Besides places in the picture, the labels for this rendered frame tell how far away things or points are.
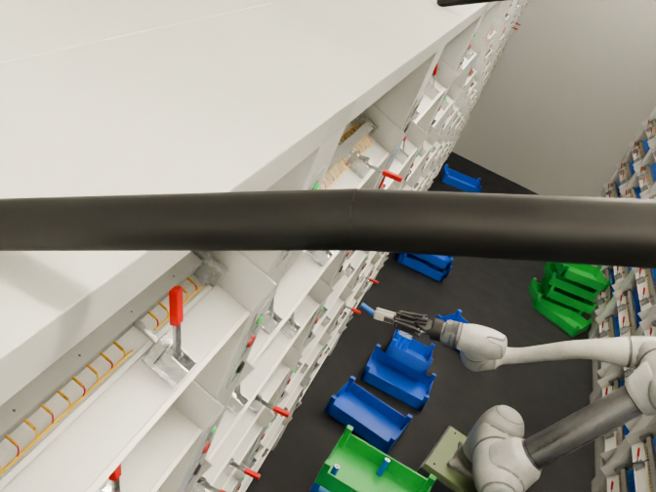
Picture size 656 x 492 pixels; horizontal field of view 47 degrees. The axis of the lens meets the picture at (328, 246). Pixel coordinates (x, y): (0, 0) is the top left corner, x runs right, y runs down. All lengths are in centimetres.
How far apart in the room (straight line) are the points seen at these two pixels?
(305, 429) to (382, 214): 272
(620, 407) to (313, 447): 112
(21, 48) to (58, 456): 32
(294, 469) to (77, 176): 240
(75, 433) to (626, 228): 48
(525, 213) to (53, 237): 20
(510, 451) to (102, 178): 220
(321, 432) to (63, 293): 266
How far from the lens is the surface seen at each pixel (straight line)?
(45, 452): 63
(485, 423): 275
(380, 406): 323
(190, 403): 96
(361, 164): 130
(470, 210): 28
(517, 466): 257
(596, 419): 252
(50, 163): 50
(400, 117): 147
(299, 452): 289
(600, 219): 28
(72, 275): 40
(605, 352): 260
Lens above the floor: 192
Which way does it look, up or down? 27 degrees down
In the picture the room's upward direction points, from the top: 24 degrees clockwise
